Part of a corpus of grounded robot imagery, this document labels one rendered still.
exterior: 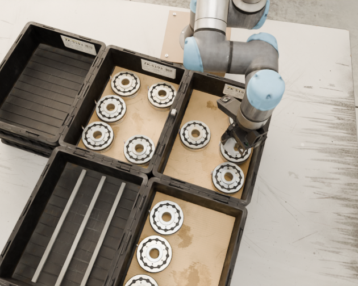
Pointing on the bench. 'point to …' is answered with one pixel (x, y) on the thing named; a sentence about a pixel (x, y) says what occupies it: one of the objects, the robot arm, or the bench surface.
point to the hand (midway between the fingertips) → (232, 141)
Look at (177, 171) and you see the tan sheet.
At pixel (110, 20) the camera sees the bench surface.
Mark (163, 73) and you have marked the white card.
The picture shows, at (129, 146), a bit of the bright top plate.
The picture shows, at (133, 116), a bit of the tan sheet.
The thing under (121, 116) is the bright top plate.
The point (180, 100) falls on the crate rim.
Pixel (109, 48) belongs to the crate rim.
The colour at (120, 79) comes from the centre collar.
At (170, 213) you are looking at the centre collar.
